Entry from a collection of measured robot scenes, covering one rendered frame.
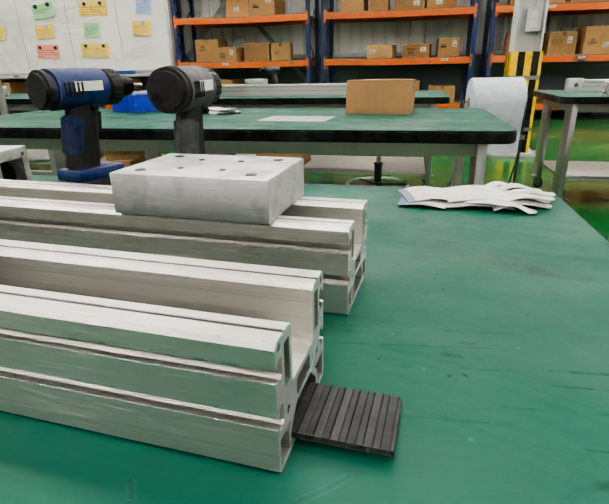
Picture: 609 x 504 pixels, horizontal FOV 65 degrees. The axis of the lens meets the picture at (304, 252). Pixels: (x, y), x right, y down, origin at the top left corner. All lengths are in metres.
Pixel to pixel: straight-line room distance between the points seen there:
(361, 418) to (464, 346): 0.13
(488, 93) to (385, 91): 1.66
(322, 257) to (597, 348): 0.23
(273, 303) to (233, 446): 0.09
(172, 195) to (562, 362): 0.35
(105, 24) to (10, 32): 0.74
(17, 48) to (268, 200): 3.78
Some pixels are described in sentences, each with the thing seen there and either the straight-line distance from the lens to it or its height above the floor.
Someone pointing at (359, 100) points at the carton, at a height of 0.84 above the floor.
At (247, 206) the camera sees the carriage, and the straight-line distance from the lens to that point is 0.43.
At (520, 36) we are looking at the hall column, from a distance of 6.09.
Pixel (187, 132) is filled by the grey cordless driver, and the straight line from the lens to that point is 0.70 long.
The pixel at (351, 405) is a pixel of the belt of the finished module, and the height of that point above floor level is 0.79.
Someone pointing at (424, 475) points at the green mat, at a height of 0.78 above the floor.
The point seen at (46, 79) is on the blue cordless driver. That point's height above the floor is 0.98.
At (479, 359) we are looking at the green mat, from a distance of 0.41.
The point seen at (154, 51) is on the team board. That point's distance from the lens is 3.55.
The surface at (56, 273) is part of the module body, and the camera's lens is 0.41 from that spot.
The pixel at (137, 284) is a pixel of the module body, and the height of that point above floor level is 0.85.
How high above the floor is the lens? 0.99
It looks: 21 degrees down
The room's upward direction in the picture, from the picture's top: 1 degrees counter-clockwise
